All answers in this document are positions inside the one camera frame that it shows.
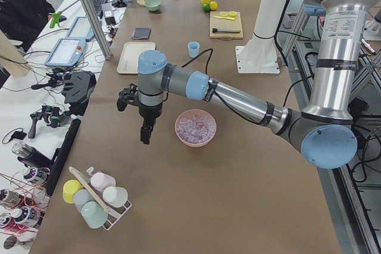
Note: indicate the black thermos bottle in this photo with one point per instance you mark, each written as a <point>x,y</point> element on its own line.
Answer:
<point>30,156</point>

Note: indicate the steel muddler black tip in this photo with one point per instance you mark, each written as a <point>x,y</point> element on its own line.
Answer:
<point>220,30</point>

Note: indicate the grey cup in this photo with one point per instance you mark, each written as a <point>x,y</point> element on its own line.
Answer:
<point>80,198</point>

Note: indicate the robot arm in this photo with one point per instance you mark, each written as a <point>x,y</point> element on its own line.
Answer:
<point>321,131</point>

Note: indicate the white camera post base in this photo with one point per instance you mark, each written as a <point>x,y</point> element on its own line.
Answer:
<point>259,55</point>

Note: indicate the pink bowl of ice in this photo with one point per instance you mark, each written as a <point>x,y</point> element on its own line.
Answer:
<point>195,127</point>

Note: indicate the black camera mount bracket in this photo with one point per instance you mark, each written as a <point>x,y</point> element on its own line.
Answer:
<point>128,96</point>

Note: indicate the cream rabbit tray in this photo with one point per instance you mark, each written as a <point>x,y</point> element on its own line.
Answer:
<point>128,62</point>

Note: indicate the yellow lemon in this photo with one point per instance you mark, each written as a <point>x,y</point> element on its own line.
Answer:
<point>213,6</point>
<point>205,2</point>

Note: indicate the grey folded cloth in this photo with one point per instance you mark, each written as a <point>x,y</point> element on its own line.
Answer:
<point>141,33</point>

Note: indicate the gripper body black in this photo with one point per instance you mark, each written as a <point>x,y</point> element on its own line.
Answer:
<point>147,112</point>

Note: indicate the mint green cup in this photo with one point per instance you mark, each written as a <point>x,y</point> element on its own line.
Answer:
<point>93,214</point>

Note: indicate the yellow cup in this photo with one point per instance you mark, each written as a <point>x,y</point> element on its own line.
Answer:
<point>70,188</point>

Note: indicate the white wire cup rack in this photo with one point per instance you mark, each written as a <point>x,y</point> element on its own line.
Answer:
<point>115,214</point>

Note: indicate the pink cup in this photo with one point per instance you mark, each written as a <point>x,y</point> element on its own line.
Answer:
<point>100,181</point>

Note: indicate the person in black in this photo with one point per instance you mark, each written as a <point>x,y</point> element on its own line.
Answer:
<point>24,20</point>

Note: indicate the yellow plastic knife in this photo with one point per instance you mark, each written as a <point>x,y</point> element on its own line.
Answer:
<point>224,17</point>

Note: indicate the wooden cutting board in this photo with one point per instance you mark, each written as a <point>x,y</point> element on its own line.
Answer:
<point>225,25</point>

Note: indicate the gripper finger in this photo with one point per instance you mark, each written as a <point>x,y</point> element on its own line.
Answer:
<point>146,130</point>

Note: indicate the aluminium frame post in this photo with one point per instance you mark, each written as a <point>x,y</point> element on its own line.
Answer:
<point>96,27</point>

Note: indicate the wooden rack handle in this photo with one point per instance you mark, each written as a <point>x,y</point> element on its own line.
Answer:
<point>85,183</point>

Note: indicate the blue teach pendant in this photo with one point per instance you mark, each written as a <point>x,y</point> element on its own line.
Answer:
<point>81,28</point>
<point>66,52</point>

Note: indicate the mint green bowl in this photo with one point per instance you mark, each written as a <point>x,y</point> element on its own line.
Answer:
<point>153,5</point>

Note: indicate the white cup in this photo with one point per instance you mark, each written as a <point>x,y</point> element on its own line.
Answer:
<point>115,196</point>

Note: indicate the light blue plastic cup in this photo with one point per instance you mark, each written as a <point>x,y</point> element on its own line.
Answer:
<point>193,49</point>

